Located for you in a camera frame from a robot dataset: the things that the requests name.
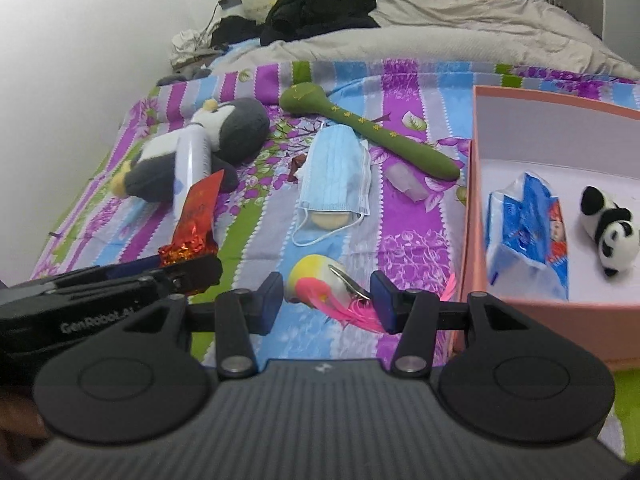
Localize colourful striped bed sheet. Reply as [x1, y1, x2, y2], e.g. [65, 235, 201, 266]
[29, 58, 640, 451]

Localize white crumpled cloth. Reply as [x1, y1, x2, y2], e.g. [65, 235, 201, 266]
[169, 29, 215, 70]

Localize white tissue piece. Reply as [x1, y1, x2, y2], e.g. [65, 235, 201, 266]
[384, 162, 428, 203]

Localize white spray can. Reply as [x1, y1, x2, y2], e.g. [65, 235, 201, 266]
[172, 124, 212, 221]

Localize pink cardboard box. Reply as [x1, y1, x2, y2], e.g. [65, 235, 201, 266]
[461, 86, 639, 370]

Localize black clothes pile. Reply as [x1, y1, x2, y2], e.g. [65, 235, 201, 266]
[259, 0, 380, 47]

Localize black clothes by wall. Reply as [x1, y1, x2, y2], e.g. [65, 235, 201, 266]
[209, 15, 264, 50]

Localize green massage stick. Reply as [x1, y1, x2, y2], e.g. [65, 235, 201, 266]
[279, 82, 460, 181]

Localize blue tissue pack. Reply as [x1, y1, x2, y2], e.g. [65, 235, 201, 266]
[485, 172, 570, 301]

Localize red foil wrapper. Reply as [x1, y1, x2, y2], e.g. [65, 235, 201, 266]
[158, 170, 224, 268]

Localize grey duvet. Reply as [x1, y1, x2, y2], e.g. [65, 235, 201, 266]
[213, 0, 639, 80]

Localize blue face mask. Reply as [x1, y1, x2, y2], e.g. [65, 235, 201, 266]
[292, 125, 372, 247]

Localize small panda plush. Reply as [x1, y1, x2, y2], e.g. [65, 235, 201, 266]
[579, 185, 639, 278]

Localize grey white penguin plush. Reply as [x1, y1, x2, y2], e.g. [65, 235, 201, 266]
[110, 98, 270, 205]

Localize dark red candy wrapper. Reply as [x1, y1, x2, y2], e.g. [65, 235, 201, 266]
[288, 154, 306, 182]

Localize yellow pink fluffy toy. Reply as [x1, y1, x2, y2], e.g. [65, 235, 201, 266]
[284, 255, 384, 334]

